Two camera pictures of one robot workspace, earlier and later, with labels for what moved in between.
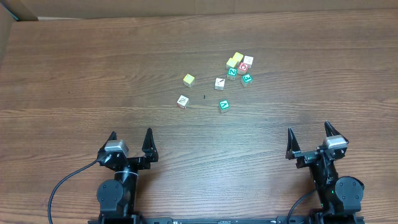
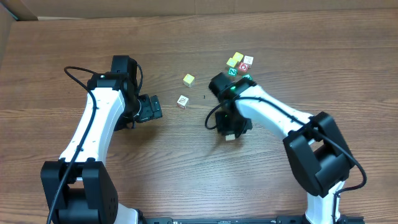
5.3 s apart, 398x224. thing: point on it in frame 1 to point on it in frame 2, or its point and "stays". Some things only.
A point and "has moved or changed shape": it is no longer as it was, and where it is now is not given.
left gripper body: x=133 y=161 to x=155 y=107
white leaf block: x=183 y=101 stays
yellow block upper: x=237 y=56 stays
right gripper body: x=311 y=156 to x=232 y=129
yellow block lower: x=231 y=62 stays
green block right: x=246 y=80 stays
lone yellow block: x=188 y=80 stays
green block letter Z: x=232 y=73 stays
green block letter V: x=224 y=104 has moved or changed shape
